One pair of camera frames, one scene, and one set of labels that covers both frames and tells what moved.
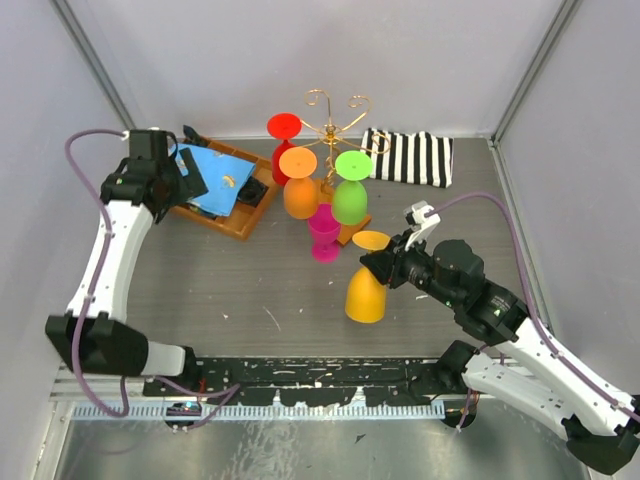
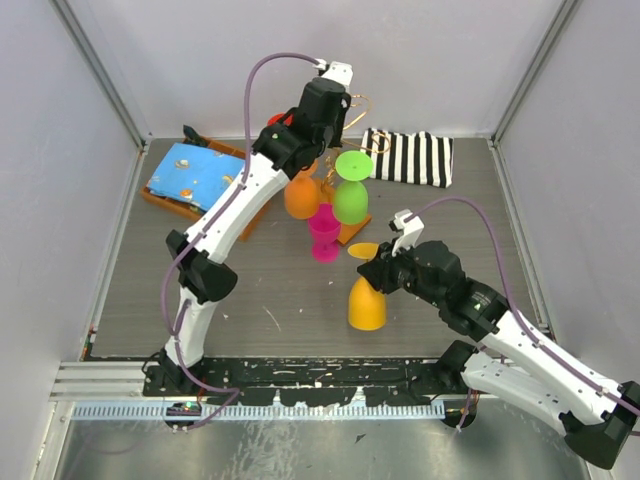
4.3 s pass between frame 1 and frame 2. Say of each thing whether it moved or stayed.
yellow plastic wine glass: moved
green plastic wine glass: stayed
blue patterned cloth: stayed
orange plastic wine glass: stayed
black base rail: stayed
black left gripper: moved
